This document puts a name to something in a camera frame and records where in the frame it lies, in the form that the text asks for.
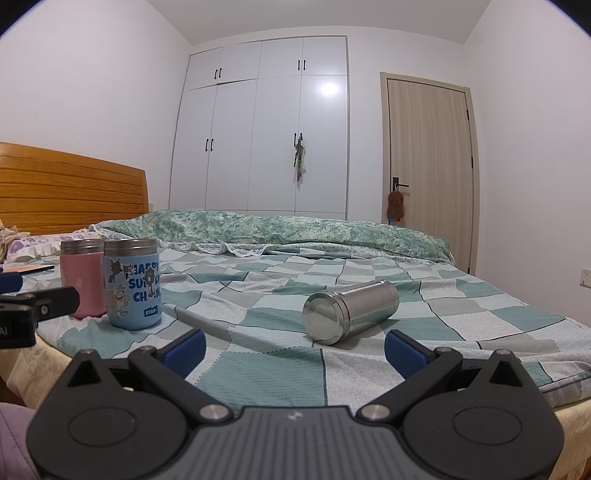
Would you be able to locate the flat orange book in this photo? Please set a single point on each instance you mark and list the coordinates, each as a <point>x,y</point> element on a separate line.
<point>27,267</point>

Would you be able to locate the pink cup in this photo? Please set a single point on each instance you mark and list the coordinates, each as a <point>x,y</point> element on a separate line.
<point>83,281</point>

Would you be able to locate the hanging green charm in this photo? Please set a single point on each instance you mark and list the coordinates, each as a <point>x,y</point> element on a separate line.
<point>300,157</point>

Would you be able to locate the blue cartoon print cup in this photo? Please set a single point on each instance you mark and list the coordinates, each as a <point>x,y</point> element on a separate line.
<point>131,286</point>

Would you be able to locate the white wardrobe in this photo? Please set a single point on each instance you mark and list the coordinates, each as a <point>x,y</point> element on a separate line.
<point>258,138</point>

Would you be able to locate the brown hanging pouch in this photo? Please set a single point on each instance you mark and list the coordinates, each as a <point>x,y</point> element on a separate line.
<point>396,205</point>

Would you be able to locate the checked bedsheet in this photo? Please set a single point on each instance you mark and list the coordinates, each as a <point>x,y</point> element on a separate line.
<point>286,369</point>

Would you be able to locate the wall socket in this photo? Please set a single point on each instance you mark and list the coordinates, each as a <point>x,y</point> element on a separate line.
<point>586,277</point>

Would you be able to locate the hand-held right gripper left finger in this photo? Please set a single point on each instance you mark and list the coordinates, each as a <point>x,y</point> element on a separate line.
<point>184,349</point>

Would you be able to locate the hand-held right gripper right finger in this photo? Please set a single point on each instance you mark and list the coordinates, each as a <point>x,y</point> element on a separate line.
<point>406,351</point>

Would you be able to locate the wooden headboard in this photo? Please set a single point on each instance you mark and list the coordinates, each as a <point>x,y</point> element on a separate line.
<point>69,194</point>

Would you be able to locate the purple floral pillow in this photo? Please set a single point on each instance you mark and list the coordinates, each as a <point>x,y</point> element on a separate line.
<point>37,247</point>

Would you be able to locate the person's purple clothing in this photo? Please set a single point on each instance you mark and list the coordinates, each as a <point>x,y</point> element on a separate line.
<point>14,443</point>

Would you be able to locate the wooden door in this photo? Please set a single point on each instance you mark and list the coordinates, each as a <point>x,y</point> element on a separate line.
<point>429,161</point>

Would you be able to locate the green floral quilt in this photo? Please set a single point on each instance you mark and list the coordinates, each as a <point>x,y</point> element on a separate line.
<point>286,233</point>

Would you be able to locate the crumpled cream cloth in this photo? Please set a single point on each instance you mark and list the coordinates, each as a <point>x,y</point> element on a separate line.
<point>11,236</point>

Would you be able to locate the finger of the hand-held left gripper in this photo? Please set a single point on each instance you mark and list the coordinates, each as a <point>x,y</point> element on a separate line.
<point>9,283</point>
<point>55,302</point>

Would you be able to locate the stainless steel cup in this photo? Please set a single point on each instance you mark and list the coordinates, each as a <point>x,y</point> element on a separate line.
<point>351,310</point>

